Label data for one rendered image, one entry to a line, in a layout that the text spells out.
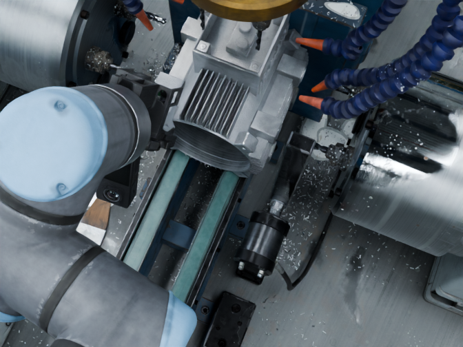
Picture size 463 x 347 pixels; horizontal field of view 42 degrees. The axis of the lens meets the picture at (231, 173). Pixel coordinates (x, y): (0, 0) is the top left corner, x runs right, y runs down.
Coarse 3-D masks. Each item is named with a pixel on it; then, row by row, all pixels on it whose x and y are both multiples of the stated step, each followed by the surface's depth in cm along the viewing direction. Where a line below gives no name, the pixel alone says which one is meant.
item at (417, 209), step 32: (352, 96) 89; (416, 96) 79; (448, 96) 80; (384, 128) 78; (416, 128) 78; (448, 128) 78; (352, 160) 82; (384, 160) 78; (416, 160) 77; (448, 160) 77; (352, 192) 81; (384, 192) 80; (416, 192) 78; (448, 192) 78; (384, 224) 84; (416, 224) 81; (448, 224) 80
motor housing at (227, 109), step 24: (192, 48) 91; (192, 72) 89; (192, 96) 86; (216, 96) 84; (240, 96) 86; (264, 96) 89; (288, 96) 92; (192, 120) 84; (216, 120) 85; (240, 120) 86; (192, 144) 99; (216, 144) 100; (264, 144) 88; (240, 168) 96
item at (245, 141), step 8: (208, 16) 92; (288, 32) 90; (296, 32) 90; (288, 40) 89; (288, 48) 91; (296, 48) 90; (240, 136) 85; (248, 136) 84; (240, 144) 84; (248, 144) 85; (256, 144) 86; (248, 152) 86; (240, 176) 98; (248, 176) 97
